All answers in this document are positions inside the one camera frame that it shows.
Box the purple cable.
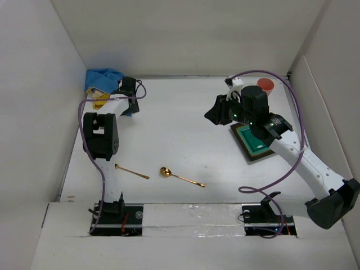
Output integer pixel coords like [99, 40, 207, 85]
[230, 69, 307, 239]
[78, 80, 147, 234]

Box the gold fork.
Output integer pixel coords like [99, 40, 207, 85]
[115, 164, 150, 179]

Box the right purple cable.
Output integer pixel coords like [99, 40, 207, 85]
[230, 69, 307, 239]

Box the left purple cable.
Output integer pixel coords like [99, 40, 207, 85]
[78, 80, 147, 234]

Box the green square plate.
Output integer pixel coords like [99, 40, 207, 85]
[230, 123, 274, 162]

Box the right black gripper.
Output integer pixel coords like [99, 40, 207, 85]
[204, 92, 255, 127]

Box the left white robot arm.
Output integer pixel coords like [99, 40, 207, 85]
[78, 76, 145, 224]

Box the pink plastic cup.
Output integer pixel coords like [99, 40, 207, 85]
[256, 78, 275, 96]

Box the blue yellow printed cloth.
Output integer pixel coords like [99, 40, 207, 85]
[84, 68, 127, 112]

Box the gold spoon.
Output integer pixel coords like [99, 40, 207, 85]
[159, 167, 206, 188]

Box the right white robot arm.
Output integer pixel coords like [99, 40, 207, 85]
[204, 85, 359, 230]

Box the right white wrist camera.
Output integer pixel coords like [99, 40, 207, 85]
[224, 76, 244, 101]

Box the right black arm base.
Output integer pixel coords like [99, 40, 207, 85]
[238, 196, 297, 238]

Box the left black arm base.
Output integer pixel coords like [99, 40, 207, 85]
[89, 204, 144, 237]

